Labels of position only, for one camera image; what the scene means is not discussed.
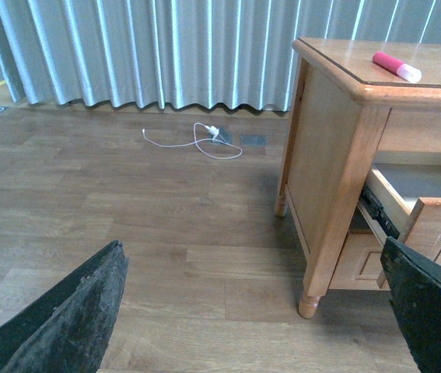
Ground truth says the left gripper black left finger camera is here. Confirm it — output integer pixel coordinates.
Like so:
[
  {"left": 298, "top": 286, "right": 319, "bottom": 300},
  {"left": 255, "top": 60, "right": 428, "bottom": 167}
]
[{"left": 0, "top": 240, "right": 129, "bottom": 372}]

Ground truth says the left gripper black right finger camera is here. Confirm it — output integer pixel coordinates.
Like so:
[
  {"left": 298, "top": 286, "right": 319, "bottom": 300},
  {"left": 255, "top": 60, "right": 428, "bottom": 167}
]
[{"left": 380, "top": 237, "right": 441, "bottom": 372}]

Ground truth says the wooden drawer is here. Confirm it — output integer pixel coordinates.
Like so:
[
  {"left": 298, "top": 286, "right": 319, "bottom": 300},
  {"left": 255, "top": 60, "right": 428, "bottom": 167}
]
[
  {"left": 358, "top": 163, "right": 441, "bottom": 266},
  {"left": 329, "top": 233, "right": 390, "bottom": 291}
]

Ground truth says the pink marker with clear cap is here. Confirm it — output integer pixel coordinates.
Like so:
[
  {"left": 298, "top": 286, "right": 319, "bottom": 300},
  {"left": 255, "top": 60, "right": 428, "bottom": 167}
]
[{"left": 372, "top": 51, "right": 422, "bottom": 83}]

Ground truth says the wooden nightstand cabinet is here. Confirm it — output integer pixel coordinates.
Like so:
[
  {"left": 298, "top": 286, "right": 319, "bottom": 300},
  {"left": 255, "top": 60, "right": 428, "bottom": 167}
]
[{"left": 275, "top": 37, "right": 441, "bottom": 319}]

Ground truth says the closed floor socket plate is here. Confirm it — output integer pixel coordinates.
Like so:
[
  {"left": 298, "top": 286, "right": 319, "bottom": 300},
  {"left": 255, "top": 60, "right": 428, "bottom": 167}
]
[{"left": 240, "top": 134, "right": 267, "bottom": 147}]

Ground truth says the open floor socket plate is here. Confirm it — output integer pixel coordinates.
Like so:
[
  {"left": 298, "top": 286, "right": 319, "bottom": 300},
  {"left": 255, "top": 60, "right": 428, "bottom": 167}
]
[{"left": 212, "top": 128, "right": 233, "bottom": 145}]

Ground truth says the grey pleated curtain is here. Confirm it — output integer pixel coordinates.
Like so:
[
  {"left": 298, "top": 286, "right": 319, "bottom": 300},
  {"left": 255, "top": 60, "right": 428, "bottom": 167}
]
[{"left": 0, "top": 1, "right": 441, "bottom": 111}]

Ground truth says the white charger with cable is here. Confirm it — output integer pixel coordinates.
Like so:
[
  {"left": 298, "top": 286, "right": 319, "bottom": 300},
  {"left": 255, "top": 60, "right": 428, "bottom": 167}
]
[{"left": 142, "top": 122, "right": 243, "bottom": 160}]

